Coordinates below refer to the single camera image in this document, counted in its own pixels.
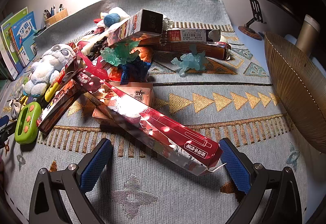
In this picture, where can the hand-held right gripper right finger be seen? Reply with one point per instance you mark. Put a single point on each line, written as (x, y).
(235, 168)

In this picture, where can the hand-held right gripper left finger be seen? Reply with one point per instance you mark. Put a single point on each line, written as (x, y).
(96, 163)

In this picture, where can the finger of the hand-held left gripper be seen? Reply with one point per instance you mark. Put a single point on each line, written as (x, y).
(6, 131)

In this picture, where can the yellow toy figure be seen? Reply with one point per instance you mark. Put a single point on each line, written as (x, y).
(24, 99)

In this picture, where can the cartoon printed long pen box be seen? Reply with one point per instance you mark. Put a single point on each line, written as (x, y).
(56, 109)
(150, 20)

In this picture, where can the yellow red snack package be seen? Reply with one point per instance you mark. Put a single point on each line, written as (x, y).
(52, 91)

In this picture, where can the glossy red long pen box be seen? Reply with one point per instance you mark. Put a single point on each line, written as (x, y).
(158, 124)

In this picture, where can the pale blue plush toy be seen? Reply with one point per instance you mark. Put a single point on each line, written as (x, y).
(48, 66)

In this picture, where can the translucent red toy figure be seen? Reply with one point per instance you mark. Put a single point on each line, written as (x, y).
(94, 66)

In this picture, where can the golden ribbed basket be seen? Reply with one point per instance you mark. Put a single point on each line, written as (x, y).
(293, 86)

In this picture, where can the black toy figure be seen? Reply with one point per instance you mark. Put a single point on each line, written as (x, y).
(96, 48)

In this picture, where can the green handheld game device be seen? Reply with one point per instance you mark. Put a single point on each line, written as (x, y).
(19, 137)

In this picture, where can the grey white toy figure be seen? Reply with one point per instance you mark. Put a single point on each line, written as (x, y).
(15, 107)

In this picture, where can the pink flat card box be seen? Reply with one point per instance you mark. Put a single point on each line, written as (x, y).
(101, 114)
(142, 94)

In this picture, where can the blue desk pad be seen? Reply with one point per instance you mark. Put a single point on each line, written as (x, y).
(317, 183)

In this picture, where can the grey patterned table mat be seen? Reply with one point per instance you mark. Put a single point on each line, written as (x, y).
(216, 79)

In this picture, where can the dark blue toy figure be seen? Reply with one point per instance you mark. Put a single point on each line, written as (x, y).
(132, 71)

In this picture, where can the blue workbook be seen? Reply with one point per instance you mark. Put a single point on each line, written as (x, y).
(26, 33)

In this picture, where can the black mesh holder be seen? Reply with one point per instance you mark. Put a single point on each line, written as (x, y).
(40, 31)

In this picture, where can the translucent green toy figure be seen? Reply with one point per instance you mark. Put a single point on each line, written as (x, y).
(114, 54)

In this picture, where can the green white workbook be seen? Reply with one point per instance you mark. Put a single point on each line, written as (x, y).
(15, 19)

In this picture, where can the translucent pale blue figure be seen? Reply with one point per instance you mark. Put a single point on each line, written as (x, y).
(188, 61)

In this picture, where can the orange red toy figure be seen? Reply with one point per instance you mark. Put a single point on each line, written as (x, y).
(146, 52)

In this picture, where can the wooden pen holder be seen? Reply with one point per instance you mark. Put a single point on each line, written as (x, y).
(57, 18)

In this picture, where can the blue pen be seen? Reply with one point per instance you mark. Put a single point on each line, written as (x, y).
(52, 10)

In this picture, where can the white black pen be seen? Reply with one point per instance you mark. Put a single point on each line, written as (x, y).
(60, 8)

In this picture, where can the white plush with blue ball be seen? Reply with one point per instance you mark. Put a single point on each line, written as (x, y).
(112, 19)

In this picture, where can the beige thermos bottle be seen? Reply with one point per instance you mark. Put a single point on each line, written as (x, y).
(307, 33)

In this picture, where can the black phone stand wooden base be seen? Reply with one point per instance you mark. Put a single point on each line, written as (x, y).
(256, 10)

